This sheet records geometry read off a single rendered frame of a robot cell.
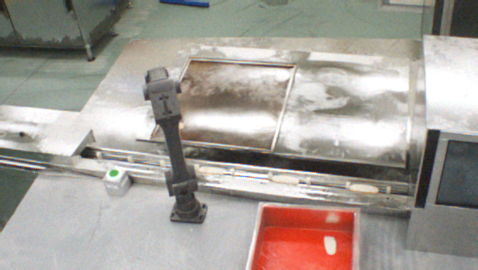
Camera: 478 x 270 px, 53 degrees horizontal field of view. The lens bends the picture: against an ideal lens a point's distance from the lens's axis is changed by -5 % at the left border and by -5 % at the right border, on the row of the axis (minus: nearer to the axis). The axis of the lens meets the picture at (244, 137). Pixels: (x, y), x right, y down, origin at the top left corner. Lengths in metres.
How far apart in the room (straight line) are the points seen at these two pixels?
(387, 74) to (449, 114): 0.81
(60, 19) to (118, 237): 3.06
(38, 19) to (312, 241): 3.60
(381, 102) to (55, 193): 1.32
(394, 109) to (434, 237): 0.61
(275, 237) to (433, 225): 0.50
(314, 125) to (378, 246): 0.56
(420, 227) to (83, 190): 1.22
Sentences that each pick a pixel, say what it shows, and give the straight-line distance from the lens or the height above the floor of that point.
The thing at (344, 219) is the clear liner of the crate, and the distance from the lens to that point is 1.64.
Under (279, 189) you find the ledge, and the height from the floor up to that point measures 0.86.
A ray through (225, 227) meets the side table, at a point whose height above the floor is 0.82.
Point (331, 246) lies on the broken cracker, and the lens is 1.63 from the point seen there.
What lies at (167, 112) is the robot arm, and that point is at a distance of 1.41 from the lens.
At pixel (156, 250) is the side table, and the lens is 1.70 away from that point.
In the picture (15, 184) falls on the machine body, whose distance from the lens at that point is 2.38.
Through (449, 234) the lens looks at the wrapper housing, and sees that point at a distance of 1.61.
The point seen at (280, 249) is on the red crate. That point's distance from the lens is 1.64.
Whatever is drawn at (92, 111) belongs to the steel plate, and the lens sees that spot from 2.43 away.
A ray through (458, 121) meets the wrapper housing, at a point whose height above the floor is 1.30.
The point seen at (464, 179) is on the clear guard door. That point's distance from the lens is 1.46.
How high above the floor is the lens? 2.10
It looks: 38 degrees down
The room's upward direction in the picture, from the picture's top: 6 degrees counter-clockwise
